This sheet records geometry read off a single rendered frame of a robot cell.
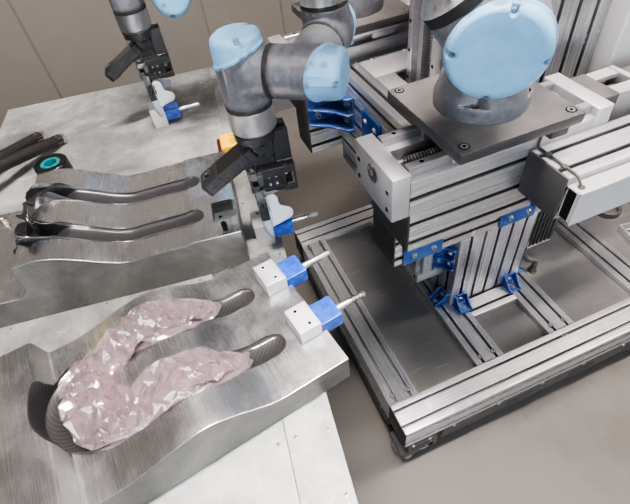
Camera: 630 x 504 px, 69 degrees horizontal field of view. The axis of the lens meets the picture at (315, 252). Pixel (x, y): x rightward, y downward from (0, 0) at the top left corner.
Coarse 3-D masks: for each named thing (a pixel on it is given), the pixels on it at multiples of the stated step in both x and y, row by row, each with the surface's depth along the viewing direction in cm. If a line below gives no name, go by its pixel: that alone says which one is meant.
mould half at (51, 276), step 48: (192, 192) 90; (0, 240) 91; (48, 240) 78; (144, 240) 83; (192, 240) 81; (240, 240) 83; (0, 288) 82; (48, 288) 79; (96, 288) 82; (144, 288) 85
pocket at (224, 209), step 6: (216, 204) 88; (222, 204) 88; (228, 204) 88; (234, 204) 88; (216, 210) 89; (222, 210) 89; (228, 210) 89; (234, 210) 87; (216, 216) 89; (222, 216) 88; (228, 216) 88
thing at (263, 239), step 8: (256, 216) 89; (296, 216) 91; (304, 216) 91; (312, 216) 91; (256, 224) 87; (280, 224) 88; (288, 224) 89; (256, 232) 87; (264, 232) 88; (280, 232) 89; (288, 232) 90; (264, 240) 89; (272, 240) 90
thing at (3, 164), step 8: (56, 136) 121; (64, 136) 123; (40, 144) 117; (48, 144) 119; (56, 144) 121; (16, 152) 112; (24, 152) 113; (32, 152) 115; (40, 152) 117; (0, 160) 109; (8, 160) 110; (16, 160) 111; (24, 160) 114; (0, 168) 108; (8, 168) 110
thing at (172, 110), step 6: (150, 102) 124; (174, 102) 125; (198, 102) 126; (150, 108) 122; (162, 108) 121; (168, 108) 123; (174, 108) 123; (180, 108) 125; (186, 108) 126; (150, 114) 122; (156, 114) 122; (168, 114) 123; (174, 114) 124; (180, 114) 125; (156, 120) 123; (162, 120) 124; (156, 126) 124; (162, 126) 125
